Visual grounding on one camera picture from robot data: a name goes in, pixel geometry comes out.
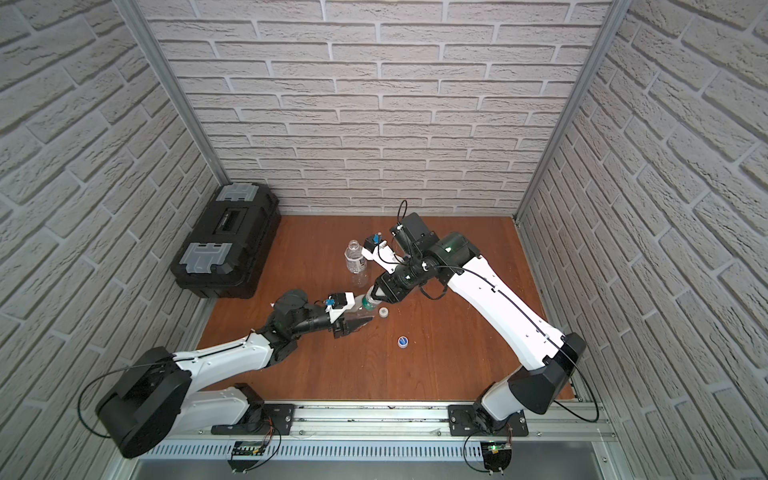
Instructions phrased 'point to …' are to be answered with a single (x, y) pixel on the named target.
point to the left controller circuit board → (246, 454)
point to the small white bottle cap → (383, 312)
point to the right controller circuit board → (496, 455)
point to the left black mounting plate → (262, 419)
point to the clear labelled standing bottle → (356, 264)
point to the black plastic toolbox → (223, 253)
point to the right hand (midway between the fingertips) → (385, 289)
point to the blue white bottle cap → (403, 342)
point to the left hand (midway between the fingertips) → (370, 305)
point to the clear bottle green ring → (368, 305)
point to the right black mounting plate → (463, 421)
